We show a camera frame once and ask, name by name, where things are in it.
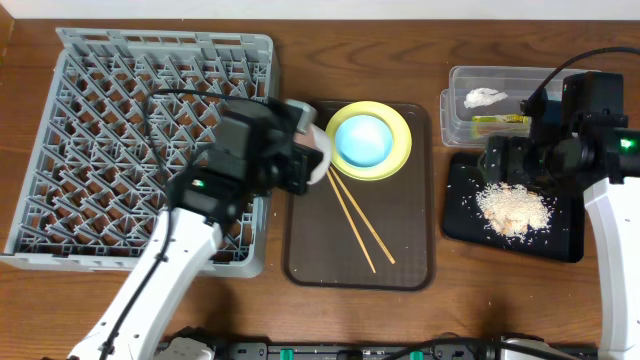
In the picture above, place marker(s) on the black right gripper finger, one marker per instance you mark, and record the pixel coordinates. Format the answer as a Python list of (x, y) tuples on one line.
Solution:
[(519, 161), (493, 163)]

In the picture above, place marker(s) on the grey dishwasher rack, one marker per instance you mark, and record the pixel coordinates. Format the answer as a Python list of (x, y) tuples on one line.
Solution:
[(120, 101)]

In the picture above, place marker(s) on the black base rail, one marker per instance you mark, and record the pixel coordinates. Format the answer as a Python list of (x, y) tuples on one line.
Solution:
[(197, 343)]

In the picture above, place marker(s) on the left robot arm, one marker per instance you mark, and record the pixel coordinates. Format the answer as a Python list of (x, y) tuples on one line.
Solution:
[(202, 208)]

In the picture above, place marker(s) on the black tray bin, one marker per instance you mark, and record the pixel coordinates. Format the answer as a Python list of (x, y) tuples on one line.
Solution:
[(563, 240)]

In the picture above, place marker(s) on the dark brown serving tray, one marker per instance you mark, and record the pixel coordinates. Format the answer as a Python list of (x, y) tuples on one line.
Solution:
[(321, 250)]

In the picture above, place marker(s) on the clear plastic bin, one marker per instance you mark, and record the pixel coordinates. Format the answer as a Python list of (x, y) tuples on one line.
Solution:
[(459, 125)]

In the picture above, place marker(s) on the rice and nut scraps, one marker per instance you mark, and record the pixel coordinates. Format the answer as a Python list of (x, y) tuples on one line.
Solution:
[(513, 211)]

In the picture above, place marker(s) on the white tissue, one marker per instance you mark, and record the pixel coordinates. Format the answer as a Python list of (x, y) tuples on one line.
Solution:
[(480, 97)]

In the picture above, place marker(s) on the light blue bowl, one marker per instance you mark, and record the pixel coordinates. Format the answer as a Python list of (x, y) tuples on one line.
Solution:
[(363, 141)]

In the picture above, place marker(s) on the yellow plate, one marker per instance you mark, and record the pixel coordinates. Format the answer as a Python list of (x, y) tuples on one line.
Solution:
[(401, 134)]

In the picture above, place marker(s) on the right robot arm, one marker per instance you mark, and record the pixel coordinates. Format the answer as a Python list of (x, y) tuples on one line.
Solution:
[(613, 210)]

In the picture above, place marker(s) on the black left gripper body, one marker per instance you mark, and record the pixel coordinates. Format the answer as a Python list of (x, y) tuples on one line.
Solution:
[(263, 170)]

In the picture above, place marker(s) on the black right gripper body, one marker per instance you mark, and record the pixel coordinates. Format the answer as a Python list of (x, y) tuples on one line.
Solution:
[(545, 161)]

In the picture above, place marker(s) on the wooden chopstick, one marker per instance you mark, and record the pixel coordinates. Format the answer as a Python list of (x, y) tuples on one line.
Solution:
[(345, 191), (333, 182)]

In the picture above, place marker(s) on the green snack wrapper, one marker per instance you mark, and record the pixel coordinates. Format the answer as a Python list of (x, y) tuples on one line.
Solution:
[(500, 120)]

